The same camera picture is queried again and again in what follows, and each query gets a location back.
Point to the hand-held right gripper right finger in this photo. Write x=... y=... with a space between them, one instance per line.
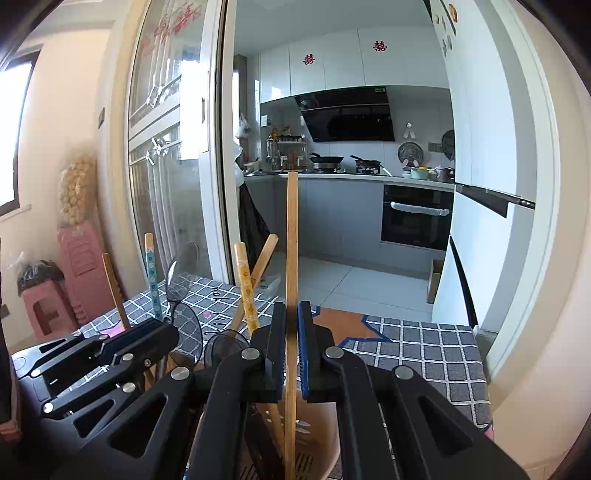
x=303 y=350

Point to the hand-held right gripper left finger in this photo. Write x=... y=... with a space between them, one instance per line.
x=277 y=350

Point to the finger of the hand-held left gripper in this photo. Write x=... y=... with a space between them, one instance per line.
x=143 y=339
x=92 y=401

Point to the translucent grey plastic spoon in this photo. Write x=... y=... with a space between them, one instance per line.
x=189 y=327
x=221 y=346
x=182 y=272

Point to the plain bamboo chopstick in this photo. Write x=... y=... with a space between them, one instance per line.
x=113 y=286
x=292 y=230
x=265 y=258

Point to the blue patterned bamboo chopstick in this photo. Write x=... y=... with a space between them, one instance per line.
x=152 y=277

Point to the yellow patterned bamboo chopstick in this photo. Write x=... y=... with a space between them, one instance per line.
x=244 y=286

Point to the cream plastic utensil holder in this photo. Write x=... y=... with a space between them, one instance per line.
x=318 y=434

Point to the pink plastic stool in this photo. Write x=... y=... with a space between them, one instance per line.
x=46 y=314
x=85 y=272

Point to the black plastic bag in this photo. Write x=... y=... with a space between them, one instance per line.
x=39 y=277

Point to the grey checkered tablecloth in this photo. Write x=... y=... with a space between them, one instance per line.
x=415 y=360

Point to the black hanging apron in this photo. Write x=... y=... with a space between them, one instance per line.
x=254 y=221

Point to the grey lower kitchen cabinets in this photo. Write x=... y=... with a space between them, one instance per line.
x=337 y=217

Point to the cardboard box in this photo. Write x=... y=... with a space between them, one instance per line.
x=435 y=281

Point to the bag of round pale balls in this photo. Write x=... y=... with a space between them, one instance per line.
x=77 y=194

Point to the black built-in oven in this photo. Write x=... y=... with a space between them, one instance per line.
x=415 y=217

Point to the black wok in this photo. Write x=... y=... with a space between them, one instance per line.
x=325 y=160

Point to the metal spice rack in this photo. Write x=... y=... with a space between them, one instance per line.
x=286 y=154

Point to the black frying pan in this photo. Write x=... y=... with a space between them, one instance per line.
x=367 y=162

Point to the sliding glass door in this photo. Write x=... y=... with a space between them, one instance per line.
x=171 y=138

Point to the green cooking pot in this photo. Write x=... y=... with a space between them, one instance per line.
x=418 y=174

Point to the round patterned plate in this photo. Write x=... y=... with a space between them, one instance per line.
x=409 y=152

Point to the window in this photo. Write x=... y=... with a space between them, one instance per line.
x=14 y=138

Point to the white hanging plastic bag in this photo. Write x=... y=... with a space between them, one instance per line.
x=243 y=127

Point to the black range hood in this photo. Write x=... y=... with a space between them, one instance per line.
x=351 y=115

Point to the white refrigerator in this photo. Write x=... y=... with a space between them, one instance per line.
x=489 y=184

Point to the white upper kitchen cabinets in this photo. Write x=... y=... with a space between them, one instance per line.
x=346 y=64

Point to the red paper decal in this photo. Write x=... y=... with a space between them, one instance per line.
x=380 y=46
x=308 y=59

